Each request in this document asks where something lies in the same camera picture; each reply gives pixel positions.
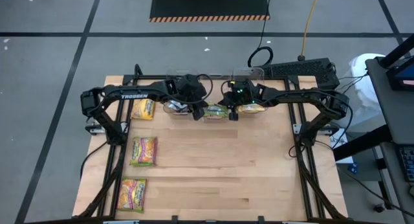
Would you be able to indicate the white plastic bag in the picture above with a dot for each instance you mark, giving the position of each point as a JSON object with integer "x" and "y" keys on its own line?
{"x": 363, "y": 78}

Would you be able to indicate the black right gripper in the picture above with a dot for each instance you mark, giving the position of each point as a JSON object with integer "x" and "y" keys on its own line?
{"x": 241, "y": 94}

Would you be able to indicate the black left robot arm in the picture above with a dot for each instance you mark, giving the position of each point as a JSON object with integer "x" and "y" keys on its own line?
{"x": 136, "y": 95}

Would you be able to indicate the black desk crossbar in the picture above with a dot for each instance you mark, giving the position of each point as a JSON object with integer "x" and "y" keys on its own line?
{"x": 362, "y": 144}

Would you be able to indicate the black caster wheel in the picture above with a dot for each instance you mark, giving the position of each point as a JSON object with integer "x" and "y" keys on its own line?
{"x": 379, "y": 208}

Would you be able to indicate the black metal table frame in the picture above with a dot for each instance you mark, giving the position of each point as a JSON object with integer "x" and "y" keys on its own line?
{"x": 152, "y": 77}

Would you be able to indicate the black keyboard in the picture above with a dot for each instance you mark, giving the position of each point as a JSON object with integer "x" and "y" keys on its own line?
{"x": 408, "y": 162}

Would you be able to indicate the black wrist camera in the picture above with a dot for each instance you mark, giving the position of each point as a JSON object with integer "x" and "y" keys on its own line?
{"x": 233, "y": 116}
{"x": 198, "y": 114}

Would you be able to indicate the clear plastic bin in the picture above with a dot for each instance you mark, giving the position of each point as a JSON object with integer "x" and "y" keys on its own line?
{"x": 213, "y": 75}
{"x": 250, "y": 73}
{"x": 171, "y": 75}

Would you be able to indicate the black diagonal stand beam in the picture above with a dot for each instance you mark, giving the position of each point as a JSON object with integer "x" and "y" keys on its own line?
{"x": 399, "y": 49}

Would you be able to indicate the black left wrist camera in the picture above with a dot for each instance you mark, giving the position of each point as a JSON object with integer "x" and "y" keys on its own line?
{"x": 198, "y": 114}

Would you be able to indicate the black monitor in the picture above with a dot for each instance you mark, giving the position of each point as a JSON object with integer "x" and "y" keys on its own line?
{"x": 404, "y": 75}

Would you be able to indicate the green Maruchan noodle packet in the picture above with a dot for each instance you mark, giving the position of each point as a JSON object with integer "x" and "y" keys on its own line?
{"x": 131, "y": 195}
{"x": 213, "y": 117}
{"x": 215, "y": 110}
{"x": 144, "y": 151}

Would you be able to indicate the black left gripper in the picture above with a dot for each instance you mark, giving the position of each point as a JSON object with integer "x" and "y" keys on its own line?
{"x": 191, "y": 89}

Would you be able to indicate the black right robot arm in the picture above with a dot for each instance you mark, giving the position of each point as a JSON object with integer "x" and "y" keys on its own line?
{"x": 297, "y": 96}

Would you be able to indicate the black hazard-striped floor mat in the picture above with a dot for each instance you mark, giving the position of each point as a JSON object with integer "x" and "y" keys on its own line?
{"x": 207, "y": 5}

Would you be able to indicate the yellow Maruchan noodle packet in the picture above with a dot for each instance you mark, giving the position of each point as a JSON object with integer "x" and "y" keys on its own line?
{"x": 143, "y": 108}
{"x": 250, "y": 108}

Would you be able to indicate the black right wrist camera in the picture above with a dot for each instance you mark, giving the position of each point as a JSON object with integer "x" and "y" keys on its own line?
{"x": 233, "y": 116}

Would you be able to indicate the small blue object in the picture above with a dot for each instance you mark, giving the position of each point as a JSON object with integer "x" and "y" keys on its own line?
{"x": 353, "y": 168}

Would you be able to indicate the white paper sheet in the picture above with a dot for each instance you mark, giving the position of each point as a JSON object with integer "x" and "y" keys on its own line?
{"x": 343, "y": 143}

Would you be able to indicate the grey desk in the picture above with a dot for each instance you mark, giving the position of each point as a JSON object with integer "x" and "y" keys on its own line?
{"x": 401, "y": 104}

